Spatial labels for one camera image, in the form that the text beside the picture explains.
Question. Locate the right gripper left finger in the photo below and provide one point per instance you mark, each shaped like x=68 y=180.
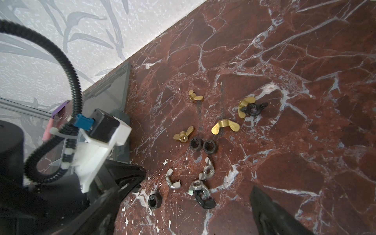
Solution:
x=98 y=219

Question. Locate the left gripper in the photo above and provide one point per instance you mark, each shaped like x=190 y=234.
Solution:
x=126 y=178

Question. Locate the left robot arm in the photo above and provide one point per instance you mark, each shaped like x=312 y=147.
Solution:
x=67 y=186

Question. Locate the small black hex nut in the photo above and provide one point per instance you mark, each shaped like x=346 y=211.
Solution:
x=155 y=201

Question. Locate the purple pink brush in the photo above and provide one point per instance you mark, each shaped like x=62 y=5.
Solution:
x=47 y=134

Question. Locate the brass wing nut bottom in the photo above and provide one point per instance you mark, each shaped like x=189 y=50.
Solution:
x=225 y=123

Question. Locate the brass wing nut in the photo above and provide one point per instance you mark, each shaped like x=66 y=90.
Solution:
x=225 y=123
x=193 y=96
x=183 y=136
x=242 y=107

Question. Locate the brass wing nut right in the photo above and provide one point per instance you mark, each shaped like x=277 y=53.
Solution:
x=242 y=107

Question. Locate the grey plastic organizer box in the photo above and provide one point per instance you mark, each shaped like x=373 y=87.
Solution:
x=110 y=95

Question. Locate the brass wing nut far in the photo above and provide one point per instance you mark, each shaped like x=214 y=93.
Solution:
x=193 y=96

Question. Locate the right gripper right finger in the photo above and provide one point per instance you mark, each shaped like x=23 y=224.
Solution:
x=271 y=218

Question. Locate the steel wing nut upper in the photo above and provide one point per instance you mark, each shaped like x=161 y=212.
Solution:
x=208 y=170

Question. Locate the steel wing nut lower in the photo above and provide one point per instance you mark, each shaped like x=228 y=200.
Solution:
x=198 y=185

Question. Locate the brass wing nut left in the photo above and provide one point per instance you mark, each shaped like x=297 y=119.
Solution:
x=183 y=136

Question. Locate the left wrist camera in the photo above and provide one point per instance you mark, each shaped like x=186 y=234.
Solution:
x=106 y=133

